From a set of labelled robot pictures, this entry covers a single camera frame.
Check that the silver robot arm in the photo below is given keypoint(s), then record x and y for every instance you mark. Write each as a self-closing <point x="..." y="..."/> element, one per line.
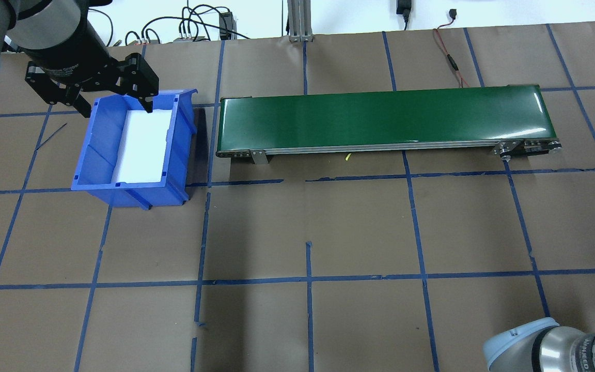
<point x="44" y="20"/>
<point x="561" y="351"/>

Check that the white foam pad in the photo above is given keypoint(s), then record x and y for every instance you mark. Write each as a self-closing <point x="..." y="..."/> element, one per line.
<point x="142" y="150"/>

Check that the blue plastic storage bin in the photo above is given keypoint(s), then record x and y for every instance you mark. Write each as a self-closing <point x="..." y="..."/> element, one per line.
<point x="101" y="155"/>

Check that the black power adapter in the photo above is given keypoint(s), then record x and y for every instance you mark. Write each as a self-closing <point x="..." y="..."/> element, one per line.
<point x="226" y="23"/>

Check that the green box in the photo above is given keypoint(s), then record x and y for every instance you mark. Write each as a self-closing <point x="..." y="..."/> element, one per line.
<point x="380" y="119"/>

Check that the aluminium profile post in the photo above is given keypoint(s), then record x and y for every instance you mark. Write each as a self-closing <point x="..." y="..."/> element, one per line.
<point x="300" y="20"/>

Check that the black wall plug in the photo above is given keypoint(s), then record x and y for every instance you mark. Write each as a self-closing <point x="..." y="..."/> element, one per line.
<point x="404" y="6"/>

